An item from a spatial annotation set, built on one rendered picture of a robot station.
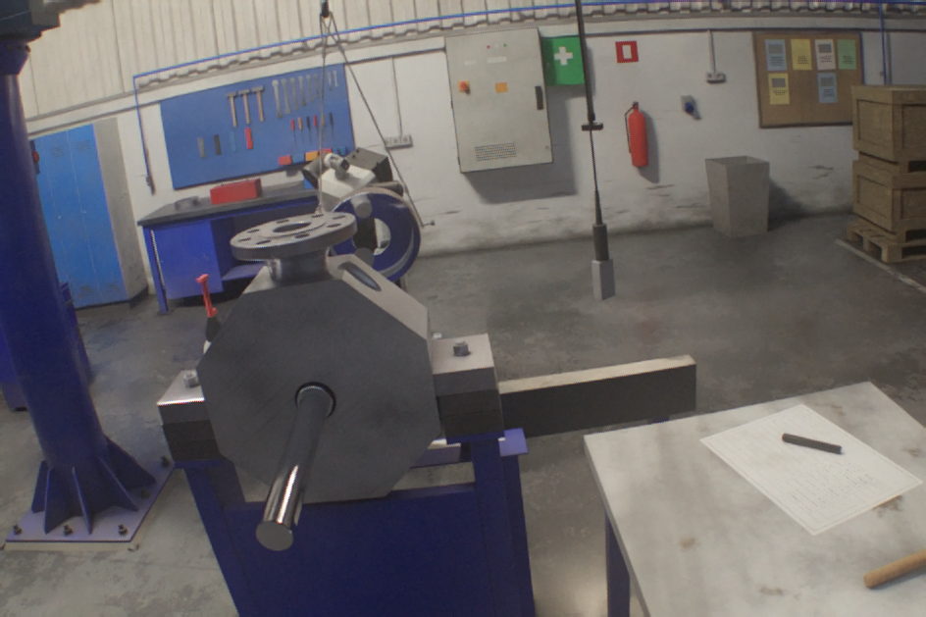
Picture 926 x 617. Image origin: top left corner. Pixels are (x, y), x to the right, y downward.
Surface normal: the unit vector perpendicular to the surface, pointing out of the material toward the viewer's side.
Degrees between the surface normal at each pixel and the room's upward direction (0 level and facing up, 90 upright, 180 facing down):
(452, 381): 90
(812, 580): 0
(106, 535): 0
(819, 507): 0
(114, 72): 90
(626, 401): 90
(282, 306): 90
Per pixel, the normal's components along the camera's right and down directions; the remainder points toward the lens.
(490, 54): 0.04, 0.31
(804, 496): -0.11, -0.94
